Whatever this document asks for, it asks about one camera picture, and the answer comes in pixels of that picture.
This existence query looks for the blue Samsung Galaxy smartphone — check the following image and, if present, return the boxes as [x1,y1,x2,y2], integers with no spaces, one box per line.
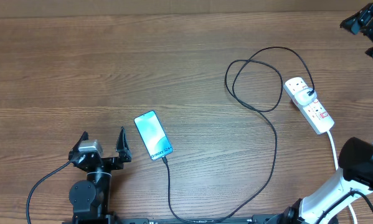
[134,111,173,161]

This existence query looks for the white charger adapter plug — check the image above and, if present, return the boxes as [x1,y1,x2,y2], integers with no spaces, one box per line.
[293,88,317,108]

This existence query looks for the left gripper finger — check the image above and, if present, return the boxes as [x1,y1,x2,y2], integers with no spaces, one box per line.
[115,127,132,162]
[68,131,88,161]

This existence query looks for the white power extension strip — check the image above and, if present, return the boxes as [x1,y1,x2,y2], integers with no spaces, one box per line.
[283,77,334,134]

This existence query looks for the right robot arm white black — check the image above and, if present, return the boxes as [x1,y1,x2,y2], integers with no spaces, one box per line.
[269,3,373,223]

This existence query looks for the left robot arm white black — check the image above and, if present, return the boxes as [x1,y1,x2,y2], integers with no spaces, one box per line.
[68,128,132,223]

